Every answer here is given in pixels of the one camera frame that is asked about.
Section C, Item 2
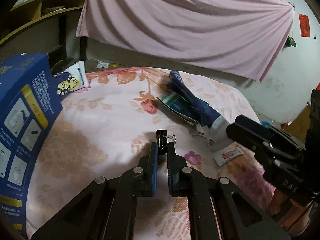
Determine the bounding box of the navy blue foil wrapper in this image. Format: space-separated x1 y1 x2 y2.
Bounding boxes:
168 70 233 152

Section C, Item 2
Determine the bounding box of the green cap on wall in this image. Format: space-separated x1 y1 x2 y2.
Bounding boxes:
285 36 297 48

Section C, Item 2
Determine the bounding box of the pink sheet hung on wall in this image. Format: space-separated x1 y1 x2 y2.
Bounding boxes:
76 0 295 81

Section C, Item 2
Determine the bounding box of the navy yellow snack bag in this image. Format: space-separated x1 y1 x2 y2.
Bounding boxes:
53 61 89 98

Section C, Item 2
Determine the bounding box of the blue cardboard box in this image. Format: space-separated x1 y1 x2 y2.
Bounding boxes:
1 54 62 237

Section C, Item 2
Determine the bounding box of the black binder clip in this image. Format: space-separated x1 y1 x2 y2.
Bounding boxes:
156 129 176 155

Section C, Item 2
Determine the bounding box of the floral pink quilt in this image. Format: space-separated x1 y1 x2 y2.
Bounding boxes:
26 67 274 239

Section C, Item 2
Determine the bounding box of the red paper wall poster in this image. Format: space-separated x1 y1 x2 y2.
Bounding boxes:
298 14 311 37

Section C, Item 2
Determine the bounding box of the white red box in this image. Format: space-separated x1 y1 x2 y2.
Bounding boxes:
214 147 244 166

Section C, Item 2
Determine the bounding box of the white paper scrap on floor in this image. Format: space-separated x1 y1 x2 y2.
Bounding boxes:
96 61 110 69

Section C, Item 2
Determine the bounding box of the blue plastic basin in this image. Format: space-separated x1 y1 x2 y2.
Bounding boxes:
260 121 272 127

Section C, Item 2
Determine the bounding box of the wooden shelf desk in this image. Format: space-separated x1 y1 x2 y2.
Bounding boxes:
1 0 85 61

